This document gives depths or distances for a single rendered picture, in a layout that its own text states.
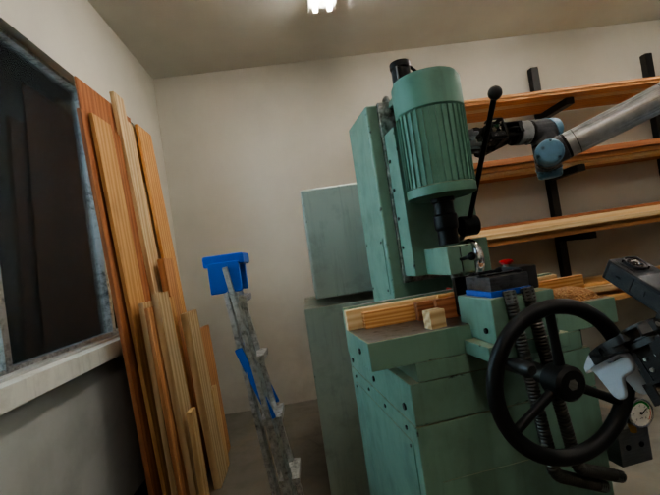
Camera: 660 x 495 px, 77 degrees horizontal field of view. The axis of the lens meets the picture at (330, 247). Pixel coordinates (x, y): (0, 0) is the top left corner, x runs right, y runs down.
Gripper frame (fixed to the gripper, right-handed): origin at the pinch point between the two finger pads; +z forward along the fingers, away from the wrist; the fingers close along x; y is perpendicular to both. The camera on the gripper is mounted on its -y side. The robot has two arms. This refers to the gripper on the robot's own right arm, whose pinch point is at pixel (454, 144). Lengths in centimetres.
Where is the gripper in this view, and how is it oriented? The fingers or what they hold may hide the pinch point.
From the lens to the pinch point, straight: 140.2
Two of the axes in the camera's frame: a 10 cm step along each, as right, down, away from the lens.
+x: 2.0, 9.5, -2.4
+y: 1.3, -2.6, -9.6
